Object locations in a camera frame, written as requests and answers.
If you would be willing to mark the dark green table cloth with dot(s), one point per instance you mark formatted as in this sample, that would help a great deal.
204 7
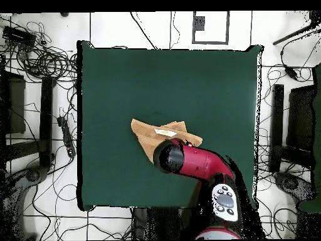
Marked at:
112 87

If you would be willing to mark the grey square floor frame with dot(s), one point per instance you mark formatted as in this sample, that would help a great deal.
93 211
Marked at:
227 27

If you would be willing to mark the dark equipment case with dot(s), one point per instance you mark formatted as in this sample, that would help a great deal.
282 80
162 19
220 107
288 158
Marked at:
16 105
301 118

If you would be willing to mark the small black object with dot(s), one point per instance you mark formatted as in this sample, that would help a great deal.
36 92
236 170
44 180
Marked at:
64 14

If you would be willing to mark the dark grey square patch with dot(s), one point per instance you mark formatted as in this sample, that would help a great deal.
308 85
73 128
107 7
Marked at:
199 23

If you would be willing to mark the orange terry towel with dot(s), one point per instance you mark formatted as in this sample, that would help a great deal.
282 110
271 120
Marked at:
146 136

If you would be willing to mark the black rod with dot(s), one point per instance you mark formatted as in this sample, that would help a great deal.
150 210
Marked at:
293 35

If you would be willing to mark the black hub box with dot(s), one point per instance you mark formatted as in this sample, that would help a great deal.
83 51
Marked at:
17 36

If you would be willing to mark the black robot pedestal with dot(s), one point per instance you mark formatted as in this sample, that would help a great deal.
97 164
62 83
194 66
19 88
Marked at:
160 223

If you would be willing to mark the black stand foot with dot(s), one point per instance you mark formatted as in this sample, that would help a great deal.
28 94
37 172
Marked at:
291 184
32 175

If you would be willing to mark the black power adapter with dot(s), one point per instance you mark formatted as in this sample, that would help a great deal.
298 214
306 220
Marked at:
291 72

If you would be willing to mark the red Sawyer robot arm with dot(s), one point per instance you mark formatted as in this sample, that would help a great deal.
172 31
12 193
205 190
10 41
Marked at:
198 160

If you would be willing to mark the black power strip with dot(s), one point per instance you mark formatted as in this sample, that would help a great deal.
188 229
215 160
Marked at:
66 136

